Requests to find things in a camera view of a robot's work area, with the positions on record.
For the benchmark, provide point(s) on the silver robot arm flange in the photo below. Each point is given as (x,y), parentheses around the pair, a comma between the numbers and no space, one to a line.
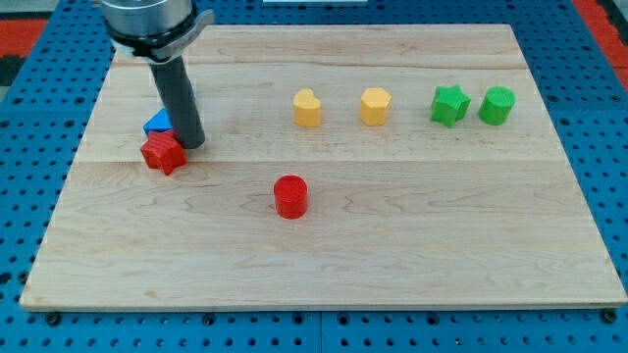
(156,30)

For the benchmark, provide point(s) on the green star block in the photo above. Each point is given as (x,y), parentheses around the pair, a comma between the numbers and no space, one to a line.
(449,105)

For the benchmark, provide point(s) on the red star block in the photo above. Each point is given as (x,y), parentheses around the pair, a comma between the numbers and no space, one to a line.
(163,152)

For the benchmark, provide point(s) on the red cylinder block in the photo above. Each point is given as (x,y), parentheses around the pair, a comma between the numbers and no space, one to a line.
(291,196)

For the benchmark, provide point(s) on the light wooden board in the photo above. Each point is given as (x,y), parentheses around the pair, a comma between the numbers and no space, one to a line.
(410,215)

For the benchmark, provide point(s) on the yellow heart block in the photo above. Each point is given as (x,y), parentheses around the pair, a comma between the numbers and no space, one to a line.
(307,108)

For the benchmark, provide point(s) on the yellow hexagon block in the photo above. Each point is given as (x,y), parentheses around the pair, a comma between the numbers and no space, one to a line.
(374,106)

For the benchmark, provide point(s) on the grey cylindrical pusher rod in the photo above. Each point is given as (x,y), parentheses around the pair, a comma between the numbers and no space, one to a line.
(177,96)

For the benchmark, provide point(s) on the blue block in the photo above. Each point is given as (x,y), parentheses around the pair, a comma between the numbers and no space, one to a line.
(160,122)

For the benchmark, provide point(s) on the green cylinder block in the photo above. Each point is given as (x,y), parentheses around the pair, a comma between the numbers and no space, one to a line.
(497,105)

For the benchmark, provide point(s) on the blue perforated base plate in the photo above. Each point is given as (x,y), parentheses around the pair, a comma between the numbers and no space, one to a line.
(49,102)

